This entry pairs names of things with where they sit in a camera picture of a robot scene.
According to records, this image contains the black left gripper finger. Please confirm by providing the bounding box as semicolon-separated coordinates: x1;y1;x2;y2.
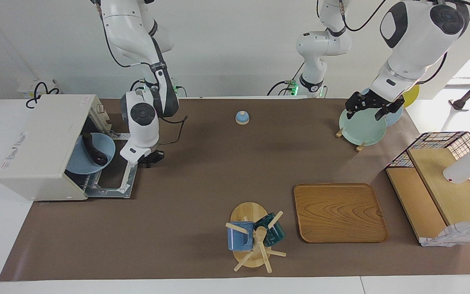
344;92;362;120
376;100;403;120

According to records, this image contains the oven door with glass window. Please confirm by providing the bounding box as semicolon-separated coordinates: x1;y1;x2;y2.
84;131;146;199

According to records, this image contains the dark purple eggplant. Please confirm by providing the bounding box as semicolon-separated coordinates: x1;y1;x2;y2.
81;133;109;166

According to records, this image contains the cream toaster oven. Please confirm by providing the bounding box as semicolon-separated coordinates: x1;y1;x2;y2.
0;95;113;201

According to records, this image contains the light blue racked plate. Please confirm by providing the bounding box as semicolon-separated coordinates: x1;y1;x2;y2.
359;88;404;127

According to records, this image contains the yellow racked plate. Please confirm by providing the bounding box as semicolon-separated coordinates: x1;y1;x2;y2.
401;84;420;107

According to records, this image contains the pale green racked plate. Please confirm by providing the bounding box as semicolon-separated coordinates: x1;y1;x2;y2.
339;105;387;146

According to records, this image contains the wooden plate rack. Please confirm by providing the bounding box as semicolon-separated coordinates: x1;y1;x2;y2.
335;127;366;152

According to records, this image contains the brown table mat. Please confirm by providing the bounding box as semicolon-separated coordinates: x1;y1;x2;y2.
0;98;470;281

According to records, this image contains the white cup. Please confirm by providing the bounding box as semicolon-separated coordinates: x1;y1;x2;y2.
443;139;470;184

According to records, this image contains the light wooden shelf box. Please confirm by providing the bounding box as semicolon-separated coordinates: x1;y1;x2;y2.
386;148;470;245

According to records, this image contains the wooden mug tree stand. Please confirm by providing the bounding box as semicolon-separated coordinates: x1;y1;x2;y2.
225;202;287;274

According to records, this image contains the brown wooden tray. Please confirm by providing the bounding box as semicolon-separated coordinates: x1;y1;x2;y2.
293;183;389;244

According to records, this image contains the blue ceramic mug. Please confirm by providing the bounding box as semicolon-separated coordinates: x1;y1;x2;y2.
227;221;255;251

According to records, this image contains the white crumpled cloth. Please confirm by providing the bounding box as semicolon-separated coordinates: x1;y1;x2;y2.
419;220;470;247

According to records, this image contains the dark green ceramic mug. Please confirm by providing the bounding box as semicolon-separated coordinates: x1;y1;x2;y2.
254;212;286;247

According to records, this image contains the black wire basket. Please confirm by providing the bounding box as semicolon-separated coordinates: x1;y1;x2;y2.
385;131;470;217

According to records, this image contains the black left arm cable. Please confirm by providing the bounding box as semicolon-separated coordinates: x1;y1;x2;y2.
338;0;386;32

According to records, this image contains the black coiled power cable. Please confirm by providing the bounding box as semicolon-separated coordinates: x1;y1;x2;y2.
26;82;60;109

